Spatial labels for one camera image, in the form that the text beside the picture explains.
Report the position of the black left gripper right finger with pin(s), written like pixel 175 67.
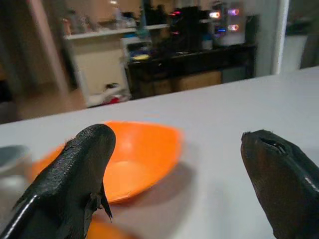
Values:
pixel 284 184

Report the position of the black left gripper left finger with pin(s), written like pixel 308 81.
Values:
pixel 67 179

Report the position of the pale green ceramic cup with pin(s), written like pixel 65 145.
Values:
pixel 11 159

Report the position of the orange plastic dish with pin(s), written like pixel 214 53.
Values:
pixel 107 231

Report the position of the orange plastic bowl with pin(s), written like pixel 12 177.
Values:
pixel 144 159

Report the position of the red and white floor item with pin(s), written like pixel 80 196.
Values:
pixel 109 97

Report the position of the white shelf unit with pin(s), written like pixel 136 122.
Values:
pixel 99 62

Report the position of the brown cardboard box under desk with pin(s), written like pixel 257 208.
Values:
pixel 199 81

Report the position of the white pillar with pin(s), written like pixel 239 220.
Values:
pixel 280 37

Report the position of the black desk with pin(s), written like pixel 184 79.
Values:
pixel 189 59

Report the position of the computer tower with coloured lights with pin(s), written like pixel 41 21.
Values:
pixel 230 25

